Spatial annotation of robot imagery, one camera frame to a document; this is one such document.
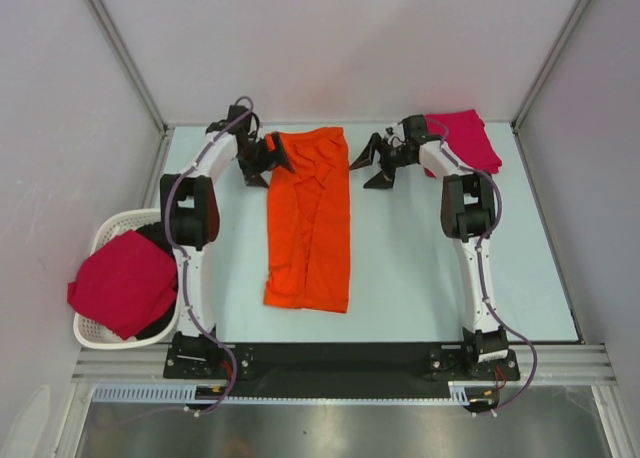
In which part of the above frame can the orange t shirt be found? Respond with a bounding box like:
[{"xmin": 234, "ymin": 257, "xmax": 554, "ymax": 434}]
[{"xmin": 264, "ymin": 127, "xmax": 351, "ymax": 314}]

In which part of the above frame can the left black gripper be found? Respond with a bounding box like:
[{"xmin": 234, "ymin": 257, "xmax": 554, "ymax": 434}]
[{"xmin": 235, "ymin": 132, "xmax": 293, "ymax": 188}]

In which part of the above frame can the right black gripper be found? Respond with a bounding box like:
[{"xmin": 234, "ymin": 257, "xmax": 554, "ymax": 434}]
[{"xmin": 350, "ymin": 133, "xmax": 415, "ymax": 190}]

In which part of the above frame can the aluminium frame rail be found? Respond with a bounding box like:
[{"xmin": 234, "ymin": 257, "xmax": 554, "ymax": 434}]
[{"xmin": 72, "ymin": 343, "xmax": 616, "ymax": 386}]

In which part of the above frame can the grey slotted cable duct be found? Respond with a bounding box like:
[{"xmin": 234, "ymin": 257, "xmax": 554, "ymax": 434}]
[{"xmin": 93, "ymin": 383, "xmax": 490, "ymax": 406}]

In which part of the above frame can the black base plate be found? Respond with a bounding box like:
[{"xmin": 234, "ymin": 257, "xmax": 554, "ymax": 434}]
[{"xmin": 163, "ymin": 338, "xmax": 520, "ymax": 400}]

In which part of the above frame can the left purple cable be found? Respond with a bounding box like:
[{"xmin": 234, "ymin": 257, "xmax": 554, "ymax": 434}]
[{"xmin": 94, "ymin": 95, "xmax": 256, "ymax": 424}]

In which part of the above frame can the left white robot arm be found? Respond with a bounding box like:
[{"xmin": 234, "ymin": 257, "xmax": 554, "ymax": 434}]
[{"xmin": 160, "ymin": 96, "xmax": 294, "ymax": 378}]

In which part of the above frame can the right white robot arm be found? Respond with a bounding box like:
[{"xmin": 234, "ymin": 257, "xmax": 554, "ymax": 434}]
[{"xmin": 350, "ymin": 115, "xmax": 509, "ymax": 379}]

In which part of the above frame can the black garment in basket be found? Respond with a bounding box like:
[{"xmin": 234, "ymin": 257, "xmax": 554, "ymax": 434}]
[{"xmin": 135, "ymin": 222, "xmax": 178, "ymax": 340}]

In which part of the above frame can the folded magenta t shirt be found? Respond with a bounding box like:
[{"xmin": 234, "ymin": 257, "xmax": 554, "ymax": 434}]
[{"xmin": 419, "ymin": 109, "xmax": 502, "ymax": 179}]

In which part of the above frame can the magenta t shirt in basket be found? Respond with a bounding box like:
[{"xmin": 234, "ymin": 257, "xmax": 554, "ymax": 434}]
[{"xmin": 67, "ymin": 230, "xmax": 177, "ymax": 340}]

